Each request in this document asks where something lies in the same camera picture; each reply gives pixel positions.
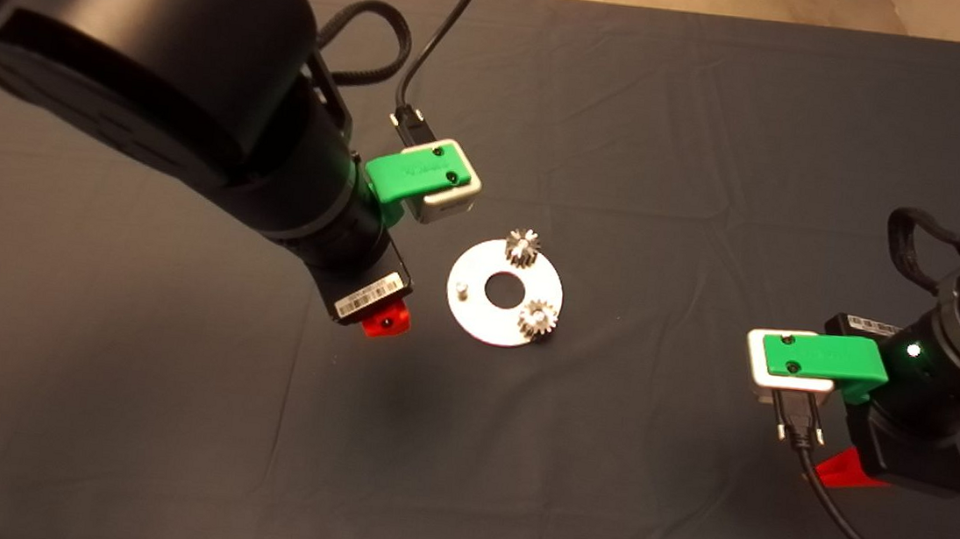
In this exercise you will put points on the green right camera mount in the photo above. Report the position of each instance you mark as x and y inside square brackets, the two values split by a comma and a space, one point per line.
[824, 357]

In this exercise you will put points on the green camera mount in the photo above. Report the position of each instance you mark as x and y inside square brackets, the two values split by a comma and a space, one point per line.
[414, 173]
[824, 357]

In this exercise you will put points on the round metal carrier plate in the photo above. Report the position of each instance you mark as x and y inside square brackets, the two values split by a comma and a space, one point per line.
[475, 322]

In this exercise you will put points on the green left camera mount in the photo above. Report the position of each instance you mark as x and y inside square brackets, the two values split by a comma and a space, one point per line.
[414, 173]

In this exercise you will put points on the small steel planetary gear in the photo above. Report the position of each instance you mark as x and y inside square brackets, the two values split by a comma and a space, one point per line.
[545, 327]
[523, 247]

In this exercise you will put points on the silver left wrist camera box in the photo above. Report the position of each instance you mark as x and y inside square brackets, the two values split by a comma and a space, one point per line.
[451, 205]

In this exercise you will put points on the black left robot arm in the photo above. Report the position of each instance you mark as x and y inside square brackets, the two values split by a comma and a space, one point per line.
[157, 54]

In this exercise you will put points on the dark grey table cloth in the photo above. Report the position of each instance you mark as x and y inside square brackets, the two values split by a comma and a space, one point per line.
[460, 479]

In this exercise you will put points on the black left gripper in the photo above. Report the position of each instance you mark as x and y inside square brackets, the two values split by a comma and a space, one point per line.
[364, 289]

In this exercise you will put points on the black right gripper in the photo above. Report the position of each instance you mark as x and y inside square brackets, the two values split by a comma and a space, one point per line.
[911, 456]

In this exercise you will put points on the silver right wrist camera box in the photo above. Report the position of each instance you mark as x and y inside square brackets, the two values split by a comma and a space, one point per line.
[756, 375]

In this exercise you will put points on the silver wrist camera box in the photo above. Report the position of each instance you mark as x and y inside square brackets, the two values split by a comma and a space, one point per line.
[756, 375]
[451, 205]

